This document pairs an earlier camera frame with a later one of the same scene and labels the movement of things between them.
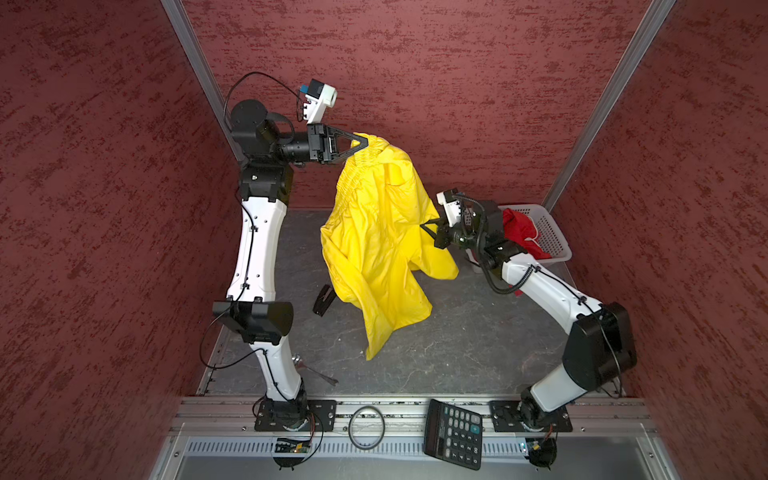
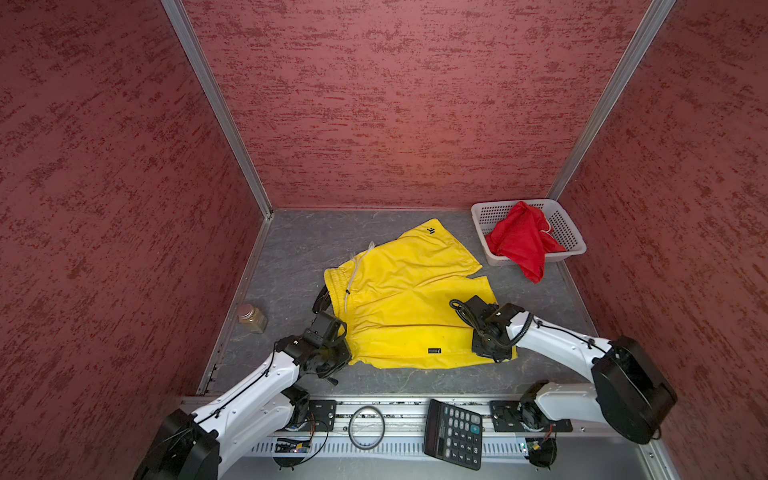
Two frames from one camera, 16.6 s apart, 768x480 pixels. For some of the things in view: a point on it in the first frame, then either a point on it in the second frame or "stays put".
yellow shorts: (380, 226) to (393, 301)
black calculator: (453, 434) stays put
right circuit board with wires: (543, 452) stays put
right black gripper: (442, 235) to (505, 351)
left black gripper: (323, 143) to (344, 358)
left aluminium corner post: (192, 44) stays put
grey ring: (383, 427) stays put
